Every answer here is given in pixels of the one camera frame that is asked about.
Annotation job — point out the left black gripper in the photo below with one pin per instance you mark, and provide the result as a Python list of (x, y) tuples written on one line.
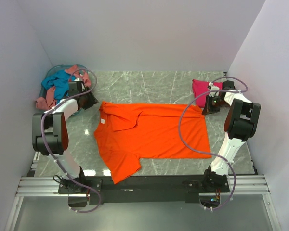
[(92, 101)]

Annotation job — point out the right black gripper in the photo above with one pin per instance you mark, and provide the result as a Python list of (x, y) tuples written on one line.
[(208, 109)]

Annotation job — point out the orange t-shirt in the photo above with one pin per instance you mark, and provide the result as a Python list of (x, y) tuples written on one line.
[(129, 132)]

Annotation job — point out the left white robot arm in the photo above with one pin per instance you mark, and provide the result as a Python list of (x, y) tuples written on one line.
[(50, 135)]

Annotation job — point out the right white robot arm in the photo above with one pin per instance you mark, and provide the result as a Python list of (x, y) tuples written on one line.
[(240, 125)]

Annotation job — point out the folded magenta t-shirt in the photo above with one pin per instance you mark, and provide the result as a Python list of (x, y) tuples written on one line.
[(199, 87)]

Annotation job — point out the blue t-shirt in basket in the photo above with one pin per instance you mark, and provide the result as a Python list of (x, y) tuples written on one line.
[(60, 80)]

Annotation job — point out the transparent teal laundry basket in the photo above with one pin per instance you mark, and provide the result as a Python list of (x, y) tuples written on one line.
[(50, 71)]

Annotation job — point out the pink t-shirt in basket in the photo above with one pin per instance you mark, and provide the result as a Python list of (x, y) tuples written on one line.
[(42, 102)]

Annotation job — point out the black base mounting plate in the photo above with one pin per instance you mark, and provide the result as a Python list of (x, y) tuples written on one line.
[(178, 188)]

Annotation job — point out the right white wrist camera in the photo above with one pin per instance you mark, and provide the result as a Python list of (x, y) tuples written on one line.
[(213, 89)]

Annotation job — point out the aluminium rail frame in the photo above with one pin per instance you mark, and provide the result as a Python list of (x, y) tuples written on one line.
[(163, 174)]

